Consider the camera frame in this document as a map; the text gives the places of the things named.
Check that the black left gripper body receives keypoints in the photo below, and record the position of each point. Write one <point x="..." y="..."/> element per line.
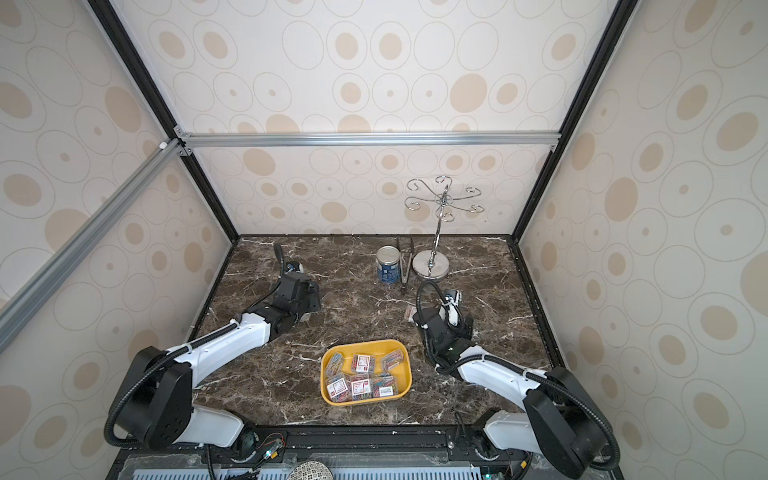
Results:
<point x="312" y="302"/>

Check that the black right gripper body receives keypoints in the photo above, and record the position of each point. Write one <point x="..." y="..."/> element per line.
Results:
<point x="453" y="327"/>

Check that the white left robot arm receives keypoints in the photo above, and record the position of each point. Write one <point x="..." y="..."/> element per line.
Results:
<point x="154" y="405"/>

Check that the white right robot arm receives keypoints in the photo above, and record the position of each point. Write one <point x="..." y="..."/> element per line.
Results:
<point x="558" y="418"/>

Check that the yellow plastic storage tray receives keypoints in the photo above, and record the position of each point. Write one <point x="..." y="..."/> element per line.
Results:
<point x="365" y="372"/>

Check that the metal tongs black tips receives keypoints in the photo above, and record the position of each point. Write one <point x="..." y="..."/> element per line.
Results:
<point x="407" y="252"/>

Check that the chrome hook stand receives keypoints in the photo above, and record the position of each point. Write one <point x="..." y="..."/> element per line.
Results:
<point x="431" y="264"/>

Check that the blue labelled tin can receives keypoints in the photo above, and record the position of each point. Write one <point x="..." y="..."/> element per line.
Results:
<point x="388" y="264"/>

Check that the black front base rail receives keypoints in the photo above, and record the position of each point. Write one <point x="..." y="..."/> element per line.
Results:
<point x="341" y="452"/>

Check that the aluminium horizontal frame bar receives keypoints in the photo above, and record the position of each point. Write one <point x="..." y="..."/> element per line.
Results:
<point x="373" y="139"/>

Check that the aluminium diagonal frame bar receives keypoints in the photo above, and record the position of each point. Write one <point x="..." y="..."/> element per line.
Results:
<point x="39" y="289"/>

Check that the black left corner post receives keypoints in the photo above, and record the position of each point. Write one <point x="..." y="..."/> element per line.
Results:
<point x="107" y="17"/>

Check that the black corner frame post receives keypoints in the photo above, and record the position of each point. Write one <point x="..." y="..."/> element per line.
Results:
<point x="606" y="46"/>

